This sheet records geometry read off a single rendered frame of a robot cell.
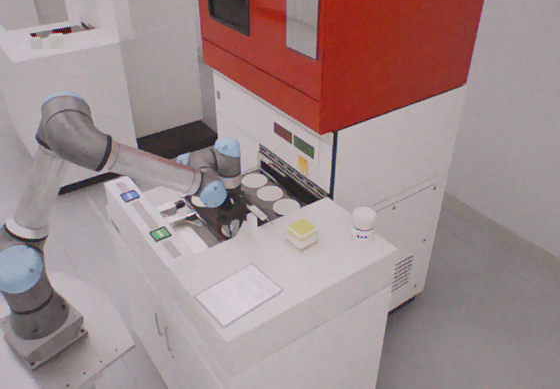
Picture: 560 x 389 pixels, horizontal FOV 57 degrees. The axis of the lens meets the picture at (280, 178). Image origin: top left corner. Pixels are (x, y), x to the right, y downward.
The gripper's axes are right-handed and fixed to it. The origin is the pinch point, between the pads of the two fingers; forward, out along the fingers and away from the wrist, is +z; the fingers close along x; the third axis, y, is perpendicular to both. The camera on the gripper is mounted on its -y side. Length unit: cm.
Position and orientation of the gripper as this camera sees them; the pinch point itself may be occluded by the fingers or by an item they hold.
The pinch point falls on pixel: (231, 235)
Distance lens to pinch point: 175.2
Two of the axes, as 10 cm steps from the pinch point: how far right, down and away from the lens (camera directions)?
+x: -9.8, -1.0, 1.5
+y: 1.8, -5.4, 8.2
